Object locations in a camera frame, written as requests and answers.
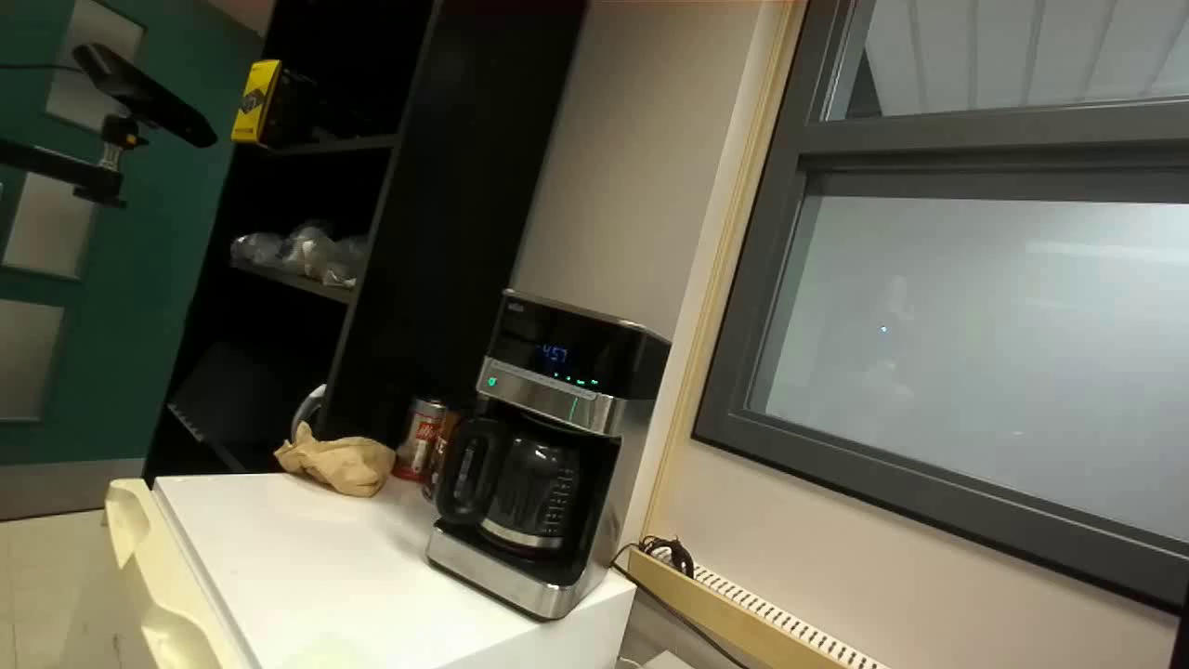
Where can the black steel coffee machine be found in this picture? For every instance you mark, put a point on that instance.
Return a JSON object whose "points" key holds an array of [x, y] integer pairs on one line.
{"points": [[562, 403]]}

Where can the red drink can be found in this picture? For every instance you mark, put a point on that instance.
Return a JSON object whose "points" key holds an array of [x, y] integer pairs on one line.
{"points": [[426, 441]]}

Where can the black shelf unit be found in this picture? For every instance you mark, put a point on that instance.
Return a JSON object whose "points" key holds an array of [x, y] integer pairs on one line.
{"points": [[430, 186]]}

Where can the tan plush toy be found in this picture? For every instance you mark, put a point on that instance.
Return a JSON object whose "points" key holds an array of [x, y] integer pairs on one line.
{"points": [[341, 465]]}

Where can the clear plastic bags pile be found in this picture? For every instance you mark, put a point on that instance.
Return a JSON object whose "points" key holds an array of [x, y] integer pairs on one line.
{"points": [[311, 253]]}

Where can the beige radiator vent grille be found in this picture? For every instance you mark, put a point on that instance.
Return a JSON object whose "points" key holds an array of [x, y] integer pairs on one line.
{"points": [[746, 613]]}

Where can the white cabinet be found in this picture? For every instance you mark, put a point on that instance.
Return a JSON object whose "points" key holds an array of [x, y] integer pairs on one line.
{"points": [[334, 581]]}

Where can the yellow box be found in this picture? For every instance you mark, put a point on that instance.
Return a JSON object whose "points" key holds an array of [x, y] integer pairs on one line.
{"points": [[258, 103]]}

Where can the grey window frame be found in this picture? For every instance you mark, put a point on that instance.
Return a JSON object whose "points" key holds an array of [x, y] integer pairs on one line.
{"points": [[988, 133]]}

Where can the black exterior camera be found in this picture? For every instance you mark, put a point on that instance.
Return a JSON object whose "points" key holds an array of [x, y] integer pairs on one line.
{"points": [[149, 94]]}

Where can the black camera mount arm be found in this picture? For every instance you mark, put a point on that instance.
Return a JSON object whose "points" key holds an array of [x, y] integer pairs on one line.
{"points": [[67, 172]]}

